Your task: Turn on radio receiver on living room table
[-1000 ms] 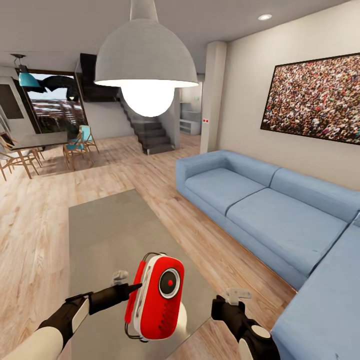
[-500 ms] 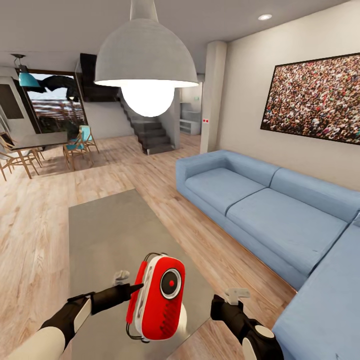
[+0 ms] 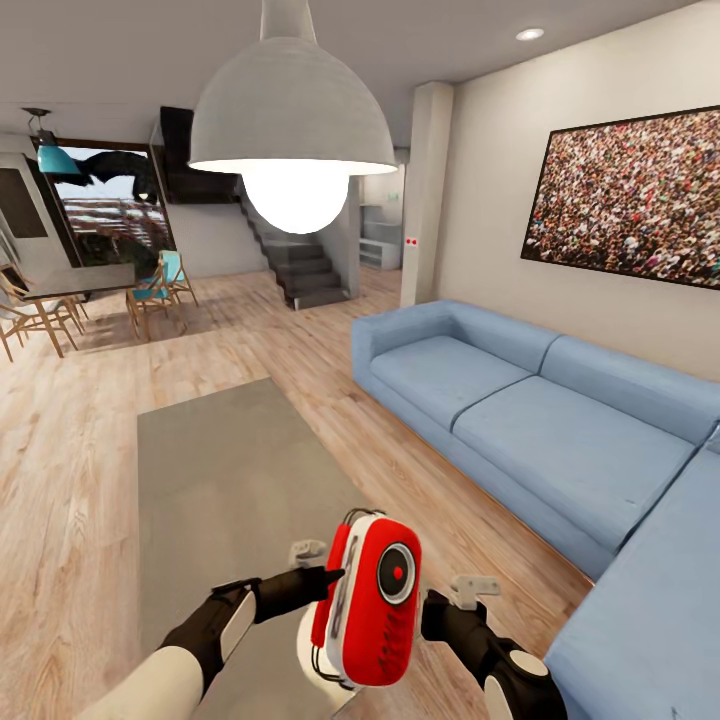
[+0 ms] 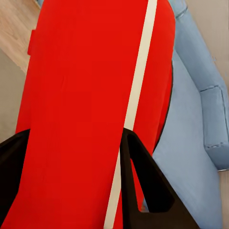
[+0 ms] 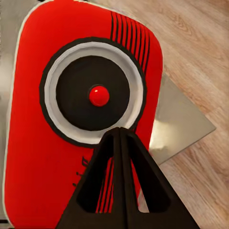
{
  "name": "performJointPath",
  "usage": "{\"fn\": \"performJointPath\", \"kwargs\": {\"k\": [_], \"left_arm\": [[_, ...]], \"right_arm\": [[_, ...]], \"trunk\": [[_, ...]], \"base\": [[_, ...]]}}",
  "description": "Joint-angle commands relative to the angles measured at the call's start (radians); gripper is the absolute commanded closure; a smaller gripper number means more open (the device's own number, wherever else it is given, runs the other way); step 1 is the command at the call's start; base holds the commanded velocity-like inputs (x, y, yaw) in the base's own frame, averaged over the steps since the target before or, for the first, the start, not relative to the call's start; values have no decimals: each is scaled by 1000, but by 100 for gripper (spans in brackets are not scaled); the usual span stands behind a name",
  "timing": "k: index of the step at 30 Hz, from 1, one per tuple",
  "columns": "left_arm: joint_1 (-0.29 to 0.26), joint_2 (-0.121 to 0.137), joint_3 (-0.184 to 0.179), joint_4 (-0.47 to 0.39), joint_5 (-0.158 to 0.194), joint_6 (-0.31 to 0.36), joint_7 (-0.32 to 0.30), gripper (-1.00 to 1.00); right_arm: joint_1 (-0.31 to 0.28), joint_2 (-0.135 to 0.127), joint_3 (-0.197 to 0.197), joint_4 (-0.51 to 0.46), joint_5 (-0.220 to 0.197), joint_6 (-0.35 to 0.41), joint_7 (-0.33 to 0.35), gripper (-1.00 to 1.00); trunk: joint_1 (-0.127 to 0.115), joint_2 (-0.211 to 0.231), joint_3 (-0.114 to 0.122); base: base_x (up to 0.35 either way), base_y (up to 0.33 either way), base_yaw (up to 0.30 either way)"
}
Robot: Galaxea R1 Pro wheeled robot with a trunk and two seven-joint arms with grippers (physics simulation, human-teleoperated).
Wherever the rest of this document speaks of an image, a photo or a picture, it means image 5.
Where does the radio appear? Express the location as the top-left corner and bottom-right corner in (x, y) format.
(0, 0), (163, 229)

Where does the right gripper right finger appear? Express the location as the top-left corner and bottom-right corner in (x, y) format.
(120, 127), (200, 229)

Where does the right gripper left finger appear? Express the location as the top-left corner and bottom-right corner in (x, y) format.
(55, 127), (127, 229)

